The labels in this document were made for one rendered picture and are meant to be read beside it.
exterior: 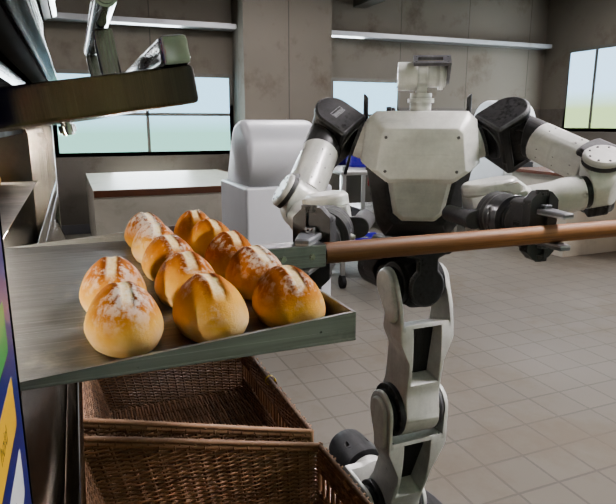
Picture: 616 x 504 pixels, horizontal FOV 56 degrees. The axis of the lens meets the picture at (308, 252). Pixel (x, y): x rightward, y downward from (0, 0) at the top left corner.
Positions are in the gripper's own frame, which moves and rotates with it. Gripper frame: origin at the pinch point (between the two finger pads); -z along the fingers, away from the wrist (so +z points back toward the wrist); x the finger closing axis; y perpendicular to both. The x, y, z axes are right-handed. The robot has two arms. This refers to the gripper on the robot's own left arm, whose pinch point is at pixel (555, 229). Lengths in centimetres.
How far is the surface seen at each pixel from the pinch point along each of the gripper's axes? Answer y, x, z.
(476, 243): 16.9, 0.8, -3.5
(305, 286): 52, -3, -31
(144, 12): 54, -148, 709
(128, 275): 68, -2, -22
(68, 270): 76, 2, -1
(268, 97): -93, -47, 672
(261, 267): 54, -2, -21
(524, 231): 7.2, -0.3, -1.8
